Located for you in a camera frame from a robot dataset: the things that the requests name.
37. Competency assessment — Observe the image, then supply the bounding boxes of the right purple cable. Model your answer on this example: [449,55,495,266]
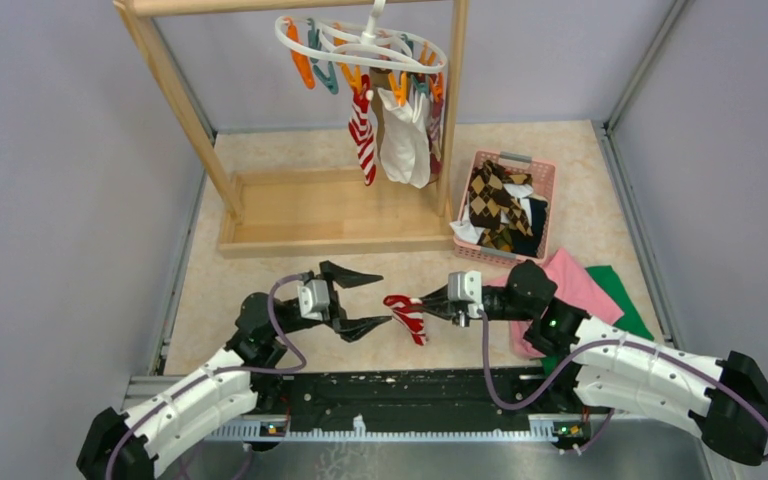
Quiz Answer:
[480,311,768,463]

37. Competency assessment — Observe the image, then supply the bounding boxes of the green cloth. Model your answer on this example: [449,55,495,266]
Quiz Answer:
[544,262,654,340]

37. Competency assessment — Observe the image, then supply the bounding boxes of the wooden drying rack frame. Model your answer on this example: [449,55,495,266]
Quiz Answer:
[114,1,469,258]

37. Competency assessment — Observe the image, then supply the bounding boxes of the teal clip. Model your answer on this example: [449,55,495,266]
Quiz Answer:
[307,19,340,95]

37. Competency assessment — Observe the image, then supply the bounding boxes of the white round clip hanger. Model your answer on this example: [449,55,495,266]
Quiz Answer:
[274,1,448,101]

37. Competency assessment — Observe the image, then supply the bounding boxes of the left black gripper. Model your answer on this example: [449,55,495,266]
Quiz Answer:
[269,261,391,342]

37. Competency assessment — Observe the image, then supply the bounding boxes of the purple cable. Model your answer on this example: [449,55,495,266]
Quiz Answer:
[104,272,309,480]
[480,311,768,463]

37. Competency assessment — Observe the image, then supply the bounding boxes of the tan hanging sock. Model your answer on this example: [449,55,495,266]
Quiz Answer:
[369,67,391,139]

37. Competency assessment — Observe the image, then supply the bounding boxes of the orange clip far left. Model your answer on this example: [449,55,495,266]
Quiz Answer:
[286,20,316,90]

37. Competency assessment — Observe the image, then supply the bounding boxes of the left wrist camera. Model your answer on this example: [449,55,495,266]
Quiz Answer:
[297,279,330,321]

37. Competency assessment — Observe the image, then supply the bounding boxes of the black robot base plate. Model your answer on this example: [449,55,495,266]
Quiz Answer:
[247,369,604,433]

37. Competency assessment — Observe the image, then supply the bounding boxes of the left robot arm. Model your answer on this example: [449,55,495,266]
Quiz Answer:
[76,261,389,479]

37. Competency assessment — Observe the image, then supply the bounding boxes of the dark red hanging sock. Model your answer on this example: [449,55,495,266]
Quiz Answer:
[426,100,444,177]

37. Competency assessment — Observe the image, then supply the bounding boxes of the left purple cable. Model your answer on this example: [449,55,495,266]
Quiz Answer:
[104,272,309,480]

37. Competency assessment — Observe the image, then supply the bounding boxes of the pink cloth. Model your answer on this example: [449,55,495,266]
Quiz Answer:
[486,248,626,360]

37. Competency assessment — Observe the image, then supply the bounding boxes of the white hanging sock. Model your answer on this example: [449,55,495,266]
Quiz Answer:
[377,88,431,189]

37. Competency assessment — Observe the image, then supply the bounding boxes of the brown argyle socks in basket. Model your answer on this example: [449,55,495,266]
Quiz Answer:
[466,160,540,257]

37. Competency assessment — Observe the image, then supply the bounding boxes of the red white striped sock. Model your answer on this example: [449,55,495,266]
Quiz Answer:
[348,89,377,186]

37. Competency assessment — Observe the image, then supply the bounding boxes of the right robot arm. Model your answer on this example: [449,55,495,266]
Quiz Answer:
[410,261,768,466]

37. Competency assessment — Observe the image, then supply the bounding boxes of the orange clip holding sock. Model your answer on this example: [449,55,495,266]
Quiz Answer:
[387,71,409,107]

